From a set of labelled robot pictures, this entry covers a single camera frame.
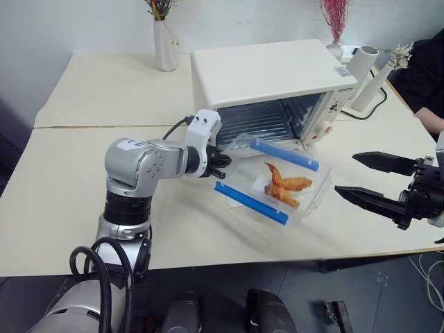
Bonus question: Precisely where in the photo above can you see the white power strip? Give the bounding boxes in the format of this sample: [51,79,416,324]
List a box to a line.
[341,44,364,64]

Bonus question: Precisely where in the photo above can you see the orange fried chicken wing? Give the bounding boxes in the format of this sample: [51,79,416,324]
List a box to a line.
[263,162,300,210]
[281,176,314,192]

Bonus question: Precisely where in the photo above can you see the pink dried flower bunch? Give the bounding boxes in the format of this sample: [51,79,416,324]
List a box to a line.
[319,0,350,44]

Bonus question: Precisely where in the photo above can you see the white cylinder tube vase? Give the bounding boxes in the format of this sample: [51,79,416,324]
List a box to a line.
[346,45,380,92]

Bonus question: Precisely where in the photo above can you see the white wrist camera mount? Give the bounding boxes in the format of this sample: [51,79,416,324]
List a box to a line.
[185,108,223,178]
[427,130,444,229]

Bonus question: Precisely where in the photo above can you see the cream white toaster oven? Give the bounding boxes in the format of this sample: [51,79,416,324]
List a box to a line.
[189,38,359,149]

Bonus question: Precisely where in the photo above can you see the white cables on floor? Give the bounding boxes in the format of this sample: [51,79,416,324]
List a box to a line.
[407,251,444,315]

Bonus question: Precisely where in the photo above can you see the person in black clothing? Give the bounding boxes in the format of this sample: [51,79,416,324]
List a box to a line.
[394,28,444,142]

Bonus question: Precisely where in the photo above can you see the white vase with flowers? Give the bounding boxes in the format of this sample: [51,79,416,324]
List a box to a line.
[144,0,182,48]

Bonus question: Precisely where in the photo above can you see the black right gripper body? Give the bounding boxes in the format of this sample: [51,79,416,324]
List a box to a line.
[396,156,444,231]

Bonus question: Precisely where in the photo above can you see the black oven power cable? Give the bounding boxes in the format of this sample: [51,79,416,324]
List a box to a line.
[341,67,389,121]

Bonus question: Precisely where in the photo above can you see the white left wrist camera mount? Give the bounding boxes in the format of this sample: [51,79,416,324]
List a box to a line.
[185,108,223,178]

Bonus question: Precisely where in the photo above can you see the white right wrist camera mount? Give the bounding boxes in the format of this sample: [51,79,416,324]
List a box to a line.
[427,130,444,229]

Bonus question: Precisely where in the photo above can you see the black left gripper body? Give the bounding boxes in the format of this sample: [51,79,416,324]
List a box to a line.
[206,144,225,178]

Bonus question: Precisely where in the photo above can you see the slim white bottle vase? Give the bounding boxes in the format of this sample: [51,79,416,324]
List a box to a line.
[351,63,395,112]

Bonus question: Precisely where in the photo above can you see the small round white vase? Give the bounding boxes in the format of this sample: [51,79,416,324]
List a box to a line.
[325,42,345,62]

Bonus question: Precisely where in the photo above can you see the tall white ribbed vase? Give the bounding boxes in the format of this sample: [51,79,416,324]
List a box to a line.
[153,19,179,73]

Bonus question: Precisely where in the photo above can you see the clear container with blue clips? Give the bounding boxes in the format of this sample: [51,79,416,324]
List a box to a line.
[212,137,334,229]

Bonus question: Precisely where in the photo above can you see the dark rounded shape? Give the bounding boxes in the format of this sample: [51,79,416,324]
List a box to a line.
[245,288,297,333]
[162,290,203,333]

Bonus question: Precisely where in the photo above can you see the brown block on floor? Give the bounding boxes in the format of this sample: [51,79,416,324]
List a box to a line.
[325,300,352,333]

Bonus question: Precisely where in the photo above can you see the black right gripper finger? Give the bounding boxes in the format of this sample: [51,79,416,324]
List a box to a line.
[334,185,401,220]
[352,151,420,176]

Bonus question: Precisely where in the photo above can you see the glass toaster oven door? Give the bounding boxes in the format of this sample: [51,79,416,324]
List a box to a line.
[218,134,309,163]

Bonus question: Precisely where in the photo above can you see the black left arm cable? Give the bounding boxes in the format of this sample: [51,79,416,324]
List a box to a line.
[69,115,196,333]

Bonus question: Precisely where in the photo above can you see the cream dried flower sprig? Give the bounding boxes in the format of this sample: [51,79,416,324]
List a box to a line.
[383,41,416,73]

